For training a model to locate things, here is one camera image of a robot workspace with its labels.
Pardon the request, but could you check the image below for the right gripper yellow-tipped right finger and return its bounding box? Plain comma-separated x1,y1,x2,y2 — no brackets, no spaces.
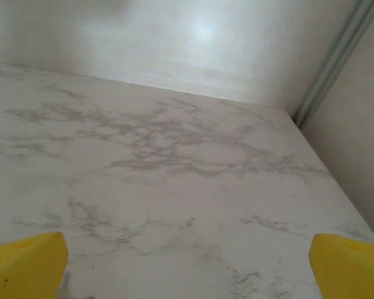
309,233,374,299

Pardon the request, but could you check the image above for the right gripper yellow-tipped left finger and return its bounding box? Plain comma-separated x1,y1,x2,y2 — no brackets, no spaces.
0,232,69,299

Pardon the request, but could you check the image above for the aluminium frame post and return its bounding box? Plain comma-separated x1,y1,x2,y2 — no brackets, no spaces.
294,0,374,128

